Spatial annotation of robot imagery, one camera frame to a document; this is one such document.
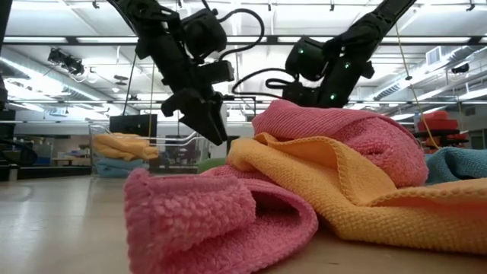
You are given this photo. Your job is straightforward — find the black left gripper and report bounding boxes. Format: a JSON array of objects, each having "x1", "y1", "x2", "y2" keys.
[{"x1": 135, "y1": 22, "x2": 236, "y2": 147}]

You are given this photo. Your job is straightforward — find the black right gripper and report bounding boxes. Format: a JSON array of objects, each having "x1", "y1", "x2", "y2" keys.
[{"x1": 284, "y1": 36, "x2": 376, "y2": 110}]

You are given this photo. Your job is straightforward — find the green microfiber towel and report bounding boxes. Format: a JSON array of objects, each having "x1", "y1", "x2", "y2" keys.
[{"x1": 196, "y1": 158, "x2": 228, "y2": 174}]

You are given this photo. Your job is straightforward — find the orange microfiber towel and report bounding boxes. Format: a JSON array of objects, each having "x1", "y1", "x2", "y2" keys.
[
  {"x1": 93, "y1": 132, "x2": 160, "y2": 161},
  {"x1": 227, "y1": 132, "x2": 487, "y2": 255}
]

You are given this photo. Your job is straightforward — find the blue microfiber towel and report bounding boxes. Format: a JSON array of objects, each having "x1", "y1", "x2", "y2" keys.
[
  {"x1": 94, "y1": 158, "x2": 151, "y2": 179},
  {"x1": 425, "y1": 147, "x2": 487, "y2": 186}
]

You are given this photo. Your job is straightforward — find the pink microfiber towel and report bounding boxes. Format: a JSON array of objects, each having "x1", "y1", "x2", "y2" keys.
[{"x1": 123, "y1": 99, "x2": 430, "y2": 274}]

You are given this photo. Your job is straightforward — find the clear plastic bin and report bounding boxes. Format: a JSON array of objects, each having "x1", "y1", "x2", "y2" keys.
[{"x1": 88, "y1": 121, "x2": 211, "y2": 179}]

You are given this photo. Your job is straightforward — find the black computer monitor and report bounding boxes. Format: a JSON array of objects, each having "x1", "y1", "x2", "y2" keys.
[{"x1": 109, "y1": 113, "x2": 158, "y2": 137}]

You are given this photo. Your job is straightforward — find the white air vent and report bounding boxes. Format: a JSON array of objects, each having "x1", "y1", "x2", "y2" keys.
[{"x1": 425, "y1": 46, "x2": 443, "y2": 67}]

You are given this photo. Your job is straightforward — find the red storage bins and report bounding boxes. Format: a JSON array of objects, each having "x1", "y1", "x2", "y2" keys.
[{"x1": 416, "y1": 110, "x2": 469, "y2": 150}]

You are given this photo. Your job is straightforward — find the black ceiling spotlight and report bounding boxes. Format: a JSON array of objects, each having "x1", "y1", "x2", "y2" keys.
[{"x1": 47, "y1": 48, "x2": 85, "y2": 77}]

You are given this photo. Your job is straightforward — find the yellow hanging cord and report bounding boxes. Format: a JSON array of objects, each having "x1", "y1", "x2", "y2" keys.
[{"x1": 395, "y1": 24, "x2": 441, "y2": 150}]

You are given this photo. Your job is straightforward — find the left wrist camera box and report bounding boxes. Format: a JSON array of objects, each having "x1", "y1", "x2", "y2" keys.
[{"x1": 181, "y1": 8, "x2": 228, "y2": 62}]

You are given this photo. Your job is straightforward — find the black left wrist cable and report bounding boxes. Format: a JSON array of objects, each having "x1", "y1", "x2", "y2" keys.
[{"x1": 215, "y1": 8, "x2": 266, "y2": 62}]

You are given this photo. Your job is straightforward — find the black ceiling light rail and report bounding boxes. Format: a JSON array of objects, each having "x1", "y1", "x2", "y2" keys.
[{"x1": 3, "y1": 35, "x2": 487, "y2": 46}]

